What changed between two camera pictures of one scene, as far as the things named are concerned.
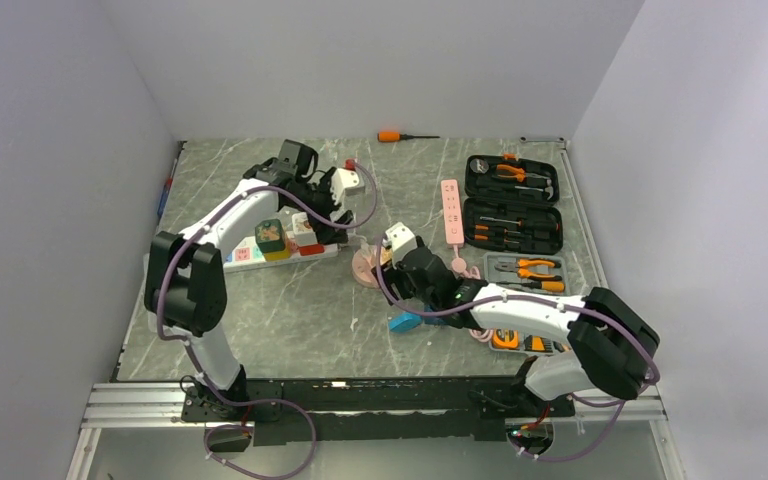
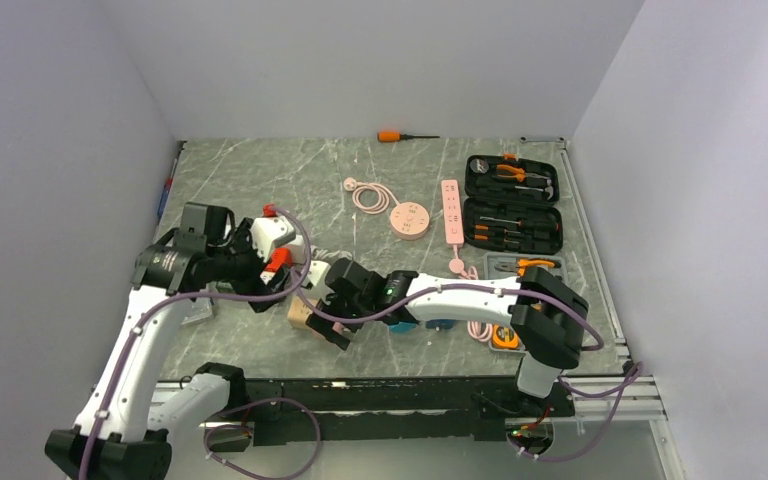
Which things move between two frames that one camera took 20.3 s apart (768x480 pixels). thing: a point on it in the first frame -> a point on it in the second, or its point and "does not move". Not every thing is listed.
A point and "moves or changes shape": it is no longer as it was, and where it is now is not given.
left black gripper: x=328 y=234 -> x=253 y=284
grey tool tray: x=543 y=273 does not move
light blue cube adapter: x=404 y=320 does not move
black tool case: x=512 y=204 does not move
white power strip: x=244 y=255 moves or changes shape
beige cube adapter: x=386 y=255 -> x=298 y=312
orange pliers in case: x=520 y=172 does not move
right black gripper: x=392 y=275 -> x=330 y=331
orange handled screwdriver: x=387 y=137 does not move
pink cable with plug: x=459 y=265 does not move
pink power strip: x=452 y=216 does not move
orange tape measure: x=505 y=338 does not move
